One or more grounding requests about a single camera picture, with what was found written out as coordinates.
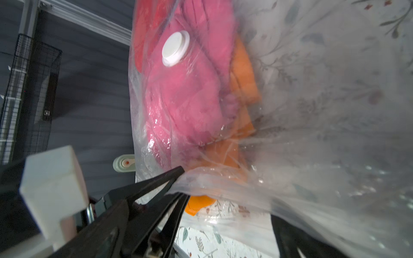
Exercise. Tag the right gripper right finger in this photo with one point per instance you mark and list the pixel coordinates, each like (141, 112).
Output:
(292, 242)

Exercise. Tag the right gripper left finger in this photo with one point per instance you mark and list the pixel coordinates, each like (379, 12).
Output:
(136, 221)

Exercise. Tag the orange trousers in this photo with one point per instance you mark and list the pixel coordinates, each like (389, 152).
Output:
(243, 85)

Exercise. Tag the pink trousers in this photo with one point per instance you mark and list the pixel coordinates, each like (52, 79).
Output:
(188, 105)

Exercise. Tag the clear plastic vacuum bag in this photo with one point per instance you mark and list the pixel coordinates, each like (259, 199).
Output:
(332, 153)

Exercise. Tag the pale green vacuum pump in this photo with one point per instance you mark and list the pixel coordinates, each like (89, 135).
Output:
(125, 163)

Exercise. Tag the white vacuum bag valve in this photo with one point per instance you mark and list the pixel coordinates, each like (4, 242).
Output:
(175, 48)

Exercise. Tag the red folded garment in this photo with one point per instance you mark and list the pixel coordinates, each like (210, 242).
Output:
(147, 18)

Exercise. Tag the black wire mesh basket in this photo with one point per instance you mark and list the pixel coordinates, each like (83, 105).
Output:
(28, 104)

